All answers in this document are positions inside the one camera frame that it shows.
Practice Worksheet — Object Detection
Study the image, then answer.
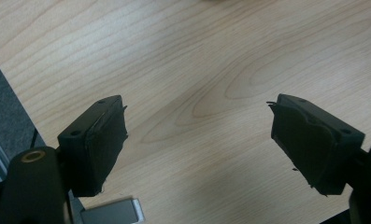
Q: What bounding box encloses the grey metal bracket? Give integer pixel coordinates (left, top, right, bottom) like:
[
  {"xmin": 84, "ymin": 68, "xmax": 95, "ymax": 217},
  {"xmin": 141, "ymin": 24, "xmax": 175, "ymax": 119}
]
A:
[{"xmin": 68, "ymin": 189, "xmax": 146, "ymax": 224}]

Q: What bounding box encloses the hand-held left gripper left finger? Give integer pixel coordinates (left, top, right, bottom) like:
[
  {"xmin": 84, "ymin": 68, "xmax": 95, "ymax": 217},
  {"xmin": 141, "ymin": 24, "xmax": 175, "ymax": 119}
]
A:
[{"xmin": 57, "ymin": 94, "xmax": 129, "ymax": 198}]

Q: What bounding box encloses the black cable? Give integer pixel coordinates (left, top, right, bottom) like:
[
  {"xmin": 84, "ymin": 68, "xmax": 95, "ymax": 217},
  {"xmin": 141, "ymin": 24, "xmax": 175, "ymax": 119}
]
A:
[{"xmin": 29, "ymin": 128, "xmax": 39, "ymax": 149}]

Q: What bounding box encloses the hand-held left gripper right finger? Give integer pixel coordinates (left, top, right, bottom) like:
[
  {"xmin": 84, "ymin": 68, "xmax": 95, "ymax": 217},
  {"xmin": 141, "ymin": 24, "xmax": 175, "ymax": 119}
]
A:
[{"xmin": 266, "ymin": 93, "xmax": 366, "ymax": 197}]

